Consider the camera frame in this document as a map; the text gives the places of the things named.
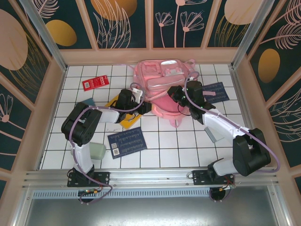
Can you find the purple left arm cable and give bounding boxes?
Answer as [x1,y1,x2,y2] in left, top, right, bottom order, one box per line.
[69,82,144,205]

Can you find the red card pack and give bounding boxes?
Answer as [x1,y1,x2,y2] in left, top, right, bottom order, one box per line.
[82,75,110,91]

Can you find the navy notebook with QR codes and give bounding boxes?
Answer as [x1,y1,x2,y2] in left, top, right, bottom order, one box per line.
[107,127,148,160]
[202,81,230,104]

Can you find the aluminium mounting rail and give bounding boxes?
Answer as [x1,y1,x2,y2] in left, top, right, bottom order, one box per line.
[22,166,282,189]

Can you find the pink student backpack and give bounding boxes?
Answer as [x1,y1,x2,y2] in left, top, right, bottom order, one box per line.
[112,58,216,129]

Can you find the aluminium side rail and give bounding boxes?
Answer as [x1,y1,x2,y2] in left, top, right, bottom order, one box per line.
[228,65,257,137]

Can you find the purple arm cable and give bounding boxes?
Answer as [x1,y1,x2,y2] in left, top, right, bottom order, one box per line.
[69,82,144,205]
[183,72,281,203]

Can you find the pale green case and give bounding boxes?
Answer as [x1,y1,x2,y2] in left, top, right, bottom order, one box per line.
[90,142,106,160]

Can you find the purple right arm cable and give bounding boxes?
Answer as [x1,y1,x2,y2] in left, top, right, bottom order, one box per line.
[183,72,281,203]

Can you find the aluminium frame post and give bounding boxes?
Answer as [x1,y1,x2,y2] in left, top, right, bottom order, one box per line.
[230,0,274,69]
[20,0,69,72]

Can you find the yellow notebook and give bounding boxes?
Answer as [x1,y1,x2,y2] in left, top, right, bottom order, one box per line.
[103,95,143,130]

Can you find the slotted grey cable duct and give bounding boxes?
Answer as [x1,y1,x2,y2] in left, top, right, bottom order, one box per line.
[32,189,233,199]

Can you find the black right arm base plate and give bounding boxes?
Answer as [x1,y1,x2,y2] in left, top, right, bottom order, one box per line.
[192,169,236,186]

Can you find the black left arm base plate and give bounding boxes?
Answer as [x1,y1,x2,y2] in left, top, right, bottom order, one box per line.
[67,170,111,188]

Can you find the grey metal sheet panel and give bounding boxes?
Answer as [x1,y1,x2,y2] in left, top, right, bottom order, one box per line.
[14,186,292,226]

